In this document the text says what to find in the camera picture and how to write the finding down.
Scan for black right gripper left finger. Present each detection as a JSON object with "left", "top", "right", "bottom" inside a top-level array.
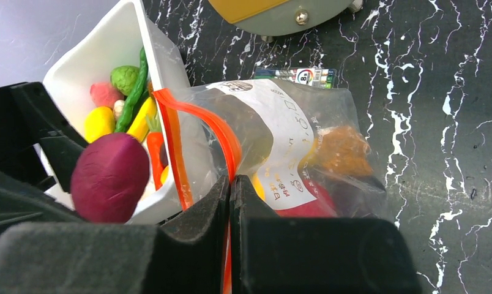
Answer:
[{"left": 0, "top": 176, "right": 229, "bottom": 293}]

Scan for round pastel drawer cabinet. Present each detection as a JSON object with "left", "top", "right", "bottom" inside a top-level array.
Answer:
[{"left": 209, "top": 0, "right": 365, "bottom": 37}]

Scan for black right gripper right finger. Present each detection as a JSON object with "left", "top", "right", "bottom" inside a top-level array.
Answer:
[{"left": 230, "top": 175, "right": 422, "bottom": 293}]

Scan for white plastic food bin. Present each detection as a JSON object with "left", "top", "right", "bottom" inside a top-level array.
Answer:
[{"left": 35, "top": 0, "right": 192, "bottom": 225}]

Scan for yellow lemon toy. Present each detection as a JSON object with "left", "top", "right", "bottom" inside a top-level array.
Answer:
[{"left": 84, "top": 106, "right": 116, "bottom": 143}]

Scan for clear orange-zip bag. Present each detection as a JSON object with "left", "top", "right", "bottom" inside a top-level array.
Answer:
[{"left": 152, "top": 78, "right": 389, "bottom": 294}]

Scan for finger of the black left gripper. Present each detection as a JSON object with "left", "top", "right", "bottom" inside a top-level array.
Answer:
[
  {"left": 0, "top": 82, "right": 88, "bottom": 192},
  {"left": 0, "top": 171, "right": 84, "bottom": 235}
]

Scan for yellow banana toy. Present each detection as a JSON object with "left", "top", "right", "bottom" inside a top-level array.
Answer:
[
  {"left": 250, "top": 173, "right": 266, "bottom": 202},
  {"left": 127, "top": 97, "right": 157, "bottom": 142}
]

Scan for yellow bell pepper toy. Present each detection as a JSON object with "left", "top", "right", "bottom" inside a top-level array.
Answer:
[{"left": 160, "top": 165, "right": 170, "bottom": 184}]

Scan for pink peach toy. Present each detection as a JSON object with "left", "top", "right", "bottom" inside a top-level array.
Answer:
[{"left": 89, "top": 82, "right": 124, "bottom": 108}]

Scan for red fruit toy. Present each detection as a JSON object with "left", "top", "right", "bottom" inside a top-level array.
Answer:
[{"left": 276, "top": 179, "right": 339, "bottom": 218}]

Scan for orange carrot toy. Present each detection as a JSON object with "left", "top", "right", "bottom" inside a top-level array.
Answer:
[{"left": 146, "top": 113, "right": 165, "bottom": 190}]

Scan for white garlic bulb toy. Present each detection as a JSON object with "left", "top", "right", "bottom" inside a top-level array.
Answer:
[{"left": 113, "top": 100, "right": 125, "bottom": 121}]

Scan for orange ginger root toy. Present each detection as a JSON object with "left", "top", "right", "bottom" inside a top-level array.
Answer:
[{"left": 307, "top": 126, "right": 373, "bottom": 176}]

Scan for purple sweet potato toy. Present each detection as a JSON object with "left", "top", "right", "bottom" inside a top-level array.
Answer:
[{"left": 70, "top": 132, "right": 150, "bottom": 224}]

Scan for pack of coloured markers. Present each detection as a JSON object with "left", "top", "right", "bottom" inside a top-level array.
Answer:
[{"left": 253, "top": 67, "right": 337, "bottom": 89}]

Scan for green custard apple toy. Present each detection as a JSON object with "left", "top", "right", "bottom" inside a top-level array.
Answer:
[{"left": 110, "top": 66, "right": 140, "bottom": 96}]

